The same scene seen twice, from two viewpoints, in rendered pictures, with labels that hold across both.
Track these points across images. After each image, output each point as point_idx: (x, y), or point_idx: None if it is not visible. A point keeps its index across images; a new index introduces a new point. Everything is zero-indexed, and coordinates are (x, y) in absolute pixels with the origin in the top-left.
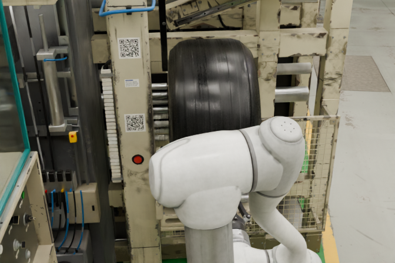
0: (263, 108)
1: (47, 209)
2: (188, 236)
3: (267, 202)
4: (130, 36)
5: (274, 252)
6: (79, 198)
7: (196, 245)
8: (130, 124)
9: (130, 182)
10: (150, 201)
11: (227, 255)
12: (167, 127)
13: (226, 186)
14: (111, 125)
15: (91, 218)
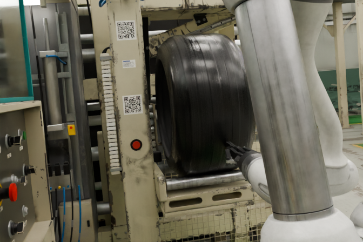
0: None
1: (47, 172)
2: (246, 14)
3: (313, 17)
4: (127, 19)
5: None
6: (73, 212)
7: (259, 19)
8: (128, 106)
9: (129, 172)
10: (150, 193)
11: (295, 33)
12: (154, 148)
13: None
14: (110, 109)
15: (86, 237)
